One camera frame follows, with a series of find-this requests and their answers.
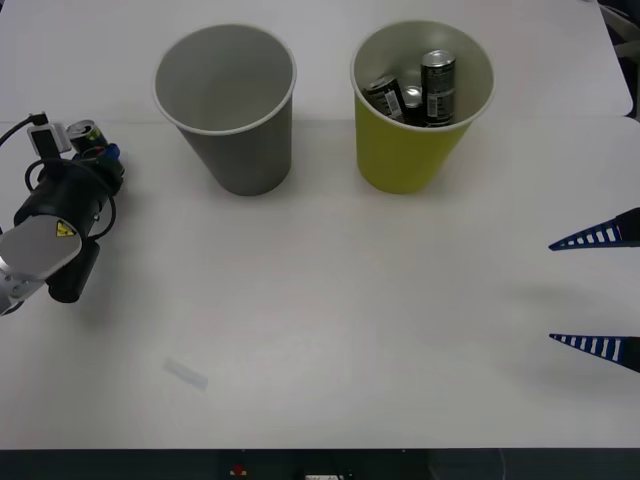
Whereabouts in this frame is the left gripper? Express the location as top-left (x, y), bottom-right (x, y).
top-left (74, 143), bottom-right (127, 199)

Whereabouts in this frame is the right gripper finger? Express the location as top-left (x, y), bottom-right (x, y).
top-left (548, 332), bottom-right (640, 374)
top-left (548, 206), bottom-right (640, 252)

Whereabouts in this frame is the black can with silver top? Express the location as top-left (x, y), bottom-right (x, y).
top-left (399, 84), bottom-right (427, 127)
top-left (66, 119), bottom-right (109, 157)

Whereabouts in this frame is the grey plastic waste bin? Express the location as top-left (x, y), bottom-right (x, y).
top-left (152, 22), bottom-right (298, 198)

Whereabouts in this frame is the yellow-green plastic waste bin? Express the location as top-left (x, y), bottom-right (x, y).
top-left (349, 19), bottom-right (496, 196)

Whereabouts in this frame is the tall black can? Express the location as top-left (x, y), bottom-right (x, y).
top-left (419, 48), bottom-right (459, 127)

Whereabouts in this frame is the black can with white label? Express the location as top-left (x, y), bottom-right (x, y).
top-left (362, 74), bottom-right (406, 122)

